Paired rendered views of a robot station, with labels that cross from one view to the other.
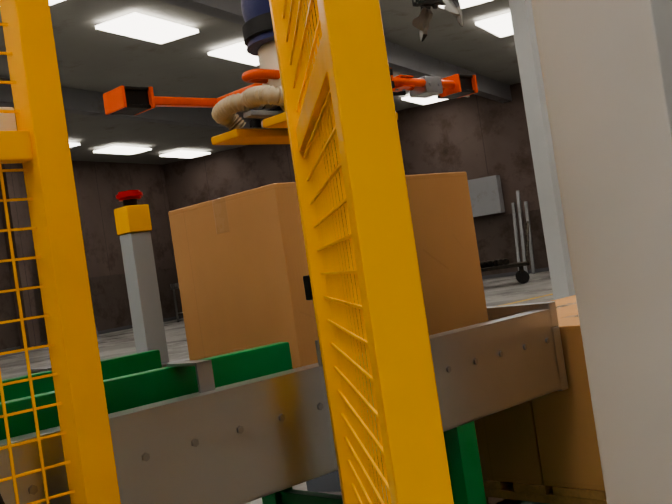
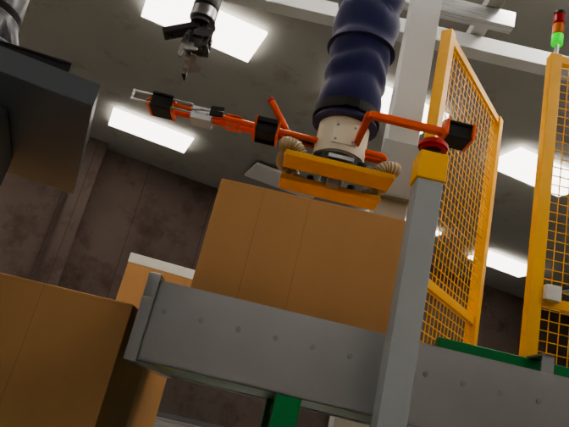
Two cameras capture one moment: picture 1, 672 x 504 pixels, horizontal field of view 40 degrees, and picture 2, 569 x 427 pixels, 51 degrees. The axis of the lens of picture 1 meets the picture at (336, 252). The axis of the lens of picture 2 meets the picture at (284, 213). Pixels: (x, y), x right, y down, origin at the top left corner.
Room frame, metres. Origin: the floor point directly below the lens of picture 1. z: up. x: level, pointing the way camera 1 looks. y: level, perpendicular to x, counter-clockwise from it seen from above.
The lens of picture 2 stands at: (3.50, 1.17, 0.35)
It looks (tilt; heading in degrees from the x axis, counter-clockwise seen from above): 19 degrees up; 224
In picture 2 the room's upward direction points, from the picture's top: 14 degrees clockwise
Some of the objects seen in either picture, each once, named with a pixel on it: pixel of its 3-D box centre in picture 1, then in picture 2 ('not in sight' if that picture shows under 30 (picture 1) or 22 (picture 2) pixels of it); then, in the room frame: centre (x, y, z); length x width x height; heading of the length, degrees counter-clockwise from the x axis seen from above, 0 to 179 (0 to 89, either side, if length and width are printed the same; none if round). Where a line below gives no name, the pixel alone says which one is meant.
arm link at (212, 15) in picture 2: not in sight; (203, 17); (2.53, -0.37, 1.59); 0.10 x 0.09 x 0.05; 43
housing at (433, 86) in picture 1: (425, 87); (202, 117); (2.46, -0.30, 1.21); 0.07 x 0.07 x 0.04; 44
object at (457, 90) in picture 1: (457, 86); (162, 107); (2.55, -0.41, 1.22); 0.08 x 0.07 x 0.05; 134
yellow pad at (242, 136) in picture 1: (278, 130); (338, 166); (2.21, 0.10, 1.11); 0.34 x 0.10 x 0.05; 134
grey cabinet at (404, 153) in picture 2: not in sight; (398, 170); (1.24, -0.33, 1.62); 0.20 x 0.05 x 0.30; 133
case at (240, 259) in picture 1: (333, 274); (303, 284); (2.15, 0.01, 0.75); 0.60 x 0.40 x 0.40; 132
